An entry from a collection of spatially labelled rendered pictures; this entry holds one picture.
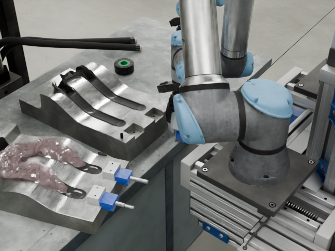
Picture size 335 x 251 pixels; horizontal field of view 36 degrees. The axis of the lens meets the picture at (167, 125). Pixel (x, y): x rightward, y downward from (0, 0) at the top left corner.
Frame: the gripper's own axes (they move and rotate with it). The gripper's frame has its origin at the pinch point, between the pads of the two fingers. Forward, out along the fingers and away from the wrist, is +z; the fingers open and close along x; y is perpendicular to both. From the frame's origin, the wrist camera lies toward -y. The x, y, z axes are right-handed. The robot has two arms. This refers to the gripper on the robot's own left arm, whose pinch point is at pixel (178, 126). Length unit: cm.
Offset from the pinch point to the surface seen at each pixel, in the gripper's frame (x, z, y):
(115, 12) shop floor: 140, 84, -235
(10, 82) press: -26, 6, -72
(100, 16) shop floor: 127, 84, -238
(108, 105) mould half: -13.4, -3.8, -20.8
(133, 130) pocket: -14.0, -1.7, -6.6
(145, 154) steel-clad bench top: -14.1, 4.6, -0.3
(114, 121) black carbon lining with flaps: -17.0, -3.6, -12.5
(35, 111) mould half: -31, 1, -41
